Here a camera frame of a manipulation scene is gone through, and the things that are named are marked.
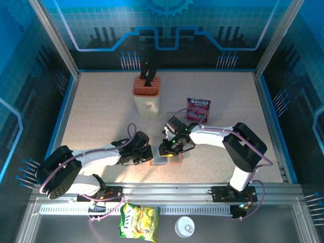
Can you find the tan leather card holder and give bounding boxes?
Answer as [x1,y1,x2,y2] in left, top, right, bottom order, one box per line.
[149,151,183,167]

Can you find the purple snack bag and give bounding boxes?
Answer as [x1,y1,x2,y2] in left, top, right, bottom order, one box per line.
[186,97,212,124]

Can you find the cream and orange knife block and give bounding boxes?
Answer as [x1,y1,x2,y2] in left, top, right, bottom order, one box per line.
[133,75,162,118]

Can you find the yellow green chips bag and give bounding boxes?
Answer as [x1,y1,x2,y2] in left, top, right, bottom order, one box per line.
[118,202,161,242]

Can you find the silver tin can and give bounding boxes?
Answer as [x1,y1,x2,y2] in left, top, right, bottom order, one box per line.
[174,216,196,238]

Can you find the aluminium frame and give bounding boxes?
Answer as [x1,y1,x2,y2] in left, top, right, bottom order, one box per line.
[15,0,322,243]

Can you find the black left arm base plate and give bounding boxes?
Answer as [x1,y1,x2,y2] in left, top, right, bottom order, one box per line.
[76,185,127,203]

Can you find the white slotted cable duct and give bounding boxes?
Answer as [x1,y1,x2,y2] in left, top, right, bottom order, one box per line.
[39,205,232,216]

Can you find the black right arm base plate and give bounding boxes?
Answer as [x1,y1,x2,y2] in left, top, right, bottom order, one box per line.
[211,185,258,203]

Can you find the black handled knife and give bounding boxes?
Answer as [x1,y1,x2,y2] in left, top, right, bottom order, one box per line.
[144,64,159,88]
[140,60,150,79]

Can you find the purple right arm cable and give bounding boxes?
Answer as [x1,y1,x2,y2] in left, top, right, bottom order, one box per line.
[174,107,273,221]

